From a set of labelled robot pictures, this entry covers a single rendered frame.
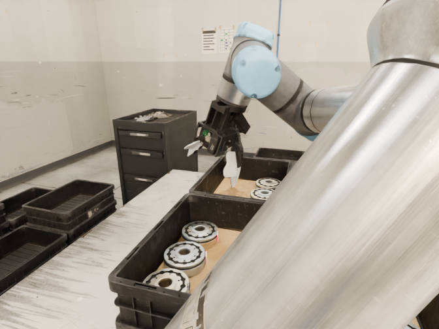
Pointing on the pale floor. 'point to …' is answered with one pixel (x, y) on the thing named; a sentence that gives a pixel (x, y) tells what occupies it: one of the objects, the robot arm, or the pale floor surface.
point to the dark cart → (153, 148)
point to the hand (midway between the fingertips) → (211, 171)
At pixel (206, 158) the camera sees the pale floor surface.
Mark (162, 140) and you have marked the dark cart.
